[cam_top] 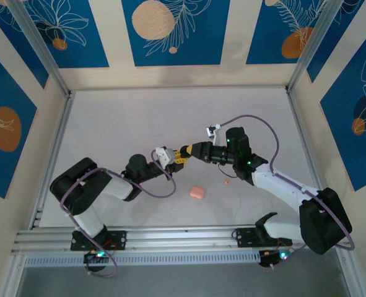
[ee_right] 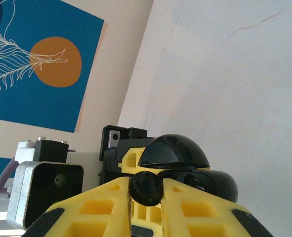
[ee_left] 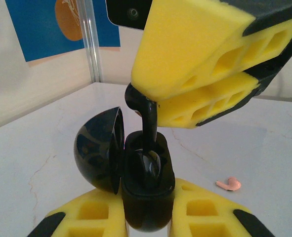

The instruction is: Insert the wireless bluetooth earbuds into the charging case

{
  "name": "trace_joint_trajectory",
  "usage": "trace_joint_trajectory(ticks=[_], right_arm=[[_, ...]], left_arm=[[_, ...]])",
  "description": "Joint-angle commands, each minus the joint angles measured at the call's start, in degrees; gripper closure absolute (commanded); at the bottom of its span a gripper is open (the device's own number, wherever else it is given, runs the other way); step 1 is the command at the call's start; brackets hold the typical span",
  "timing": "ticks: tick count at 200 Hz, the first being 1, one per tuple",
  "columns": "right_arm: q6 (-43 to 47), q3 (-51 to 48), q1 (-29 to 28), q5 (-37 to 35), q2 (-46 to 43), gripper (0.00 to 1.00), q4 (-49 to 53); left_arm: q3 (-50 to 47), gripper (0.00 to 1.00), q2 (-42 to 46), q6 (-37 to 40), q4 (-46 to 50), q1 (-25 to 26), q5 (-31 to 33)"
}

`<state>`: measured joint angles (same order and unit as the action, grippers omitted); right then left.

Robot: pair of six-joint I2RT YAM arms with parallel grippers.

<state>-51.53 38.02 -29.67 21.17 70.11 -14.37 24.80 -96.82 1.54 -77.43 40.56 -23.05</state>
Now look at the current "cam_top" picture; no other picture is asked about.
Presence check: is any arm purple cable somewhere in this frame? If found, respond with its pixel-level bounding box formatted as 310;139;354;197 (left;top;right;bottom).
220;114;356;270
59;150;178;278

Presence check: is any pink charging case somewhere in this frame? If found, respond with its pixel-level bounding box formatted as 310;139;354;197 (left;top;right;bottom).
189;185;206;200

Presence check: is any grey slotted cable duct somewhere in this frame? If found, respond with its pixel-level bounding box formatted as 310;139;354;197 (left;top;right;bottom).
23;249;263;267

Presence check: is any aluminium frame bar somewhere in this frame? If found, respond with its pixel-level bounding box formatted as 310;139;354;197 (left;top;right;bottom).
336;247;366;297
0;253;27;297

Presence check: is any aluminium frame post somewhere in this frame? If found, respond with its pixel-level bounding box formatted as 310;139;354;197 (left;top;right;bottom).
7;0;71;97
285;0;347;93

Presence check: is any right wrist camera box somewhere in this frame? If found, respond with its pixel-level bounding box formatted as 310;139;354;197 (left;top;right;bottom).
205;123;222;145

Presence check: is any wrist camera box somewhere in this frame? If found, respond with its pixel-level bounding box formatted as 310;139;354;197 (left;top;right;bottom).
154;146;175;166
205;123;222;145

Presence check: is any aluminium side rail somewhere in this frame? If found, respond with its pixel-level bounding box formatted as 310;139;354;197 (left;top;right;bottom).
285;89;334;224
29;91;76;230

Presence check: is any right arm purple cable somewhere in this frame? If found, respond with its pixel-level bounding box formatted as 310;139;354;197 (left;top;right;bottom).
220;114;356;270

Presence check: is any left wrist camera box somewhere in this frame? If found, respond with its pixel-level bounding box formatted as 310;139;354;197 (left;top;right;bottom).
154;146;175;166

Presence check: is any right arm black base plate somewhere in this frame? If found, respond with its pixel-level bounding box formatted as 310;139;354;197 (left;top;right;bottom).
233;227;294;248

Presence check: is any aluminium mounting rail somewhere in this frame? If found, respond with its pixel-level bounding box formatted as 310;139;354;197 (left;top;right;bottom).
11;224;352;256

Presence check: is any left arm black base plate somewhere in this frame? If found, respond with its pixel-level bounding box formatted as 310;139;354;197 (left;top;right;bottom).
70;230;128;251

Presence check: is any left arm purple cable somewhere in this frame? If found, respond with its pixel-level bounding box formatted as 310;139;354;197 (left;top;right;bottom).
59;150;178;278

